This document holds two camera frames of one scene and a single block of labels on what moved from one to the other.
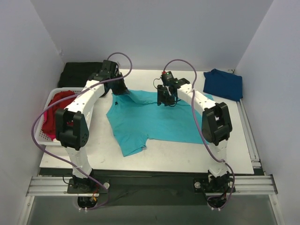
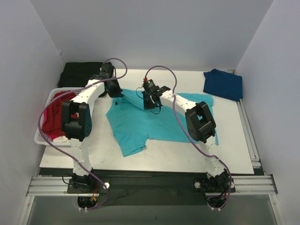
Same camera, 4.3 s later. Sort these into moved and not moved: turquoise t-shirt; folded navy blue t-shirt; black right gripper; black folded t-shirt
Moved: black right gripper
Not moved: folded navy blue t-shirt; turquoise t-shirt; black folded t-shirt
